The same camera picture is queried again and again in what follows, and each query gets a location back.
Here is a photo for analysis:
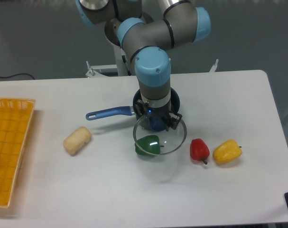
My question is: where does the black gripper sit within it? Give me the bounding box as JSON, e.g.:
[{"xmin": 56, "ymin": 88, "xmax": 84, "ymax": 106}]
[{"xmin": 133, "ymin": 99, "xmax": 182, "ymax": 131}]

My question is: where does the glass lid blue knob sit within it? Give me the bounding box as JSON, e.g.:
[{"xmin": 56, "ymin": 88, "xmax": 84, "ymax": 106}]
[{"xmin": 133, "ymin": 117, "xmax": 187, "ymax": 156}]

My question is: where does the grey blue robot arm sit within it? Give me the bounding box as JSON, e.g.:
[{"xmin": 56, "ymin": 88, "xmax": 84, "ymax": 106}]
[{"xmin": 76, "ymin": 0, "xmax": 211, "ymax": 132}]

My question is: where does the green bell pepper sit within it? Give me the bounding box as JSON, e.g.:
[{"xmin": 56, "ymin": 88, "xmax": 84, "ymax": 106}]
[{"xmin": 135, "ymin": 135, "xmax": 160, "ymax": 156}]

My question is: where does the red bell pepper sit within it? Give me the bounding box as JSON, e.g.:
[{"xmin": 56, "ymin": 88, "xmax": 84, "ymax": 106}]
[{"xmin": 190, "ymin": 138, "xmax": 210, "ymax": 165}]

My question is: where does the yellow bell pepper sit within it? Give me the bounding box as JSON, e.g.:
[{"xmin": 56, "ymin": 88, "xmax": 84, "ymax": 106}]
[{"xmin": 213, "ymin": 139, "xmax": 242, "ymax": 164}]

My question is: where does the beige bread loaf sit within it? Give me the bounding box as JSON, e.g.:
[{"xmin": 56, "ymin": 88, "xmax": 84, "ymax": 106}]
[{"xmin": 63, "ymin": 126, "xmax": 92, "ymax": 156}]

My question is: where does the yellow woven basket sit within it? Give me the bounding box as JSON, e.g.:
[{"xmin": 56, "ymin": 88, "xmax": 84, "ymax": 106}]
[{"xmin": 0, "ymin": 97, "xmax": 36, "ymax": 208}]

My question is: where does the blue saucepan with handle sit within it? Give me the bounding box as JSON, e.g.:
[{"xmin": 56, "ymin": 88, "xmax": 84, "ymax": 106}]
[{"xmin": 86, "ymin": 88, "xmax": 180, "ymax": 132}]

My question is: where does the white table frame bracket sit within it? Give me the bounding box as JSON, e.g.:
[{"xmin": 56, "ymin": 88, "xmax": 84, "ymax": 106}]
[{"xmin": 85, "ymin": 60, "xmax": 118, "ymax": 78}]

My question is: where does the black cable on floor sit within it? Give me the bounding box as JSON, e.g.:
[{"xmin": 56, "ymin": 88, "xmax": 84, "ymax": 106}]
[{"xmin": 0, "ymin": 73, "xmax": 35, "ymax": 80}]

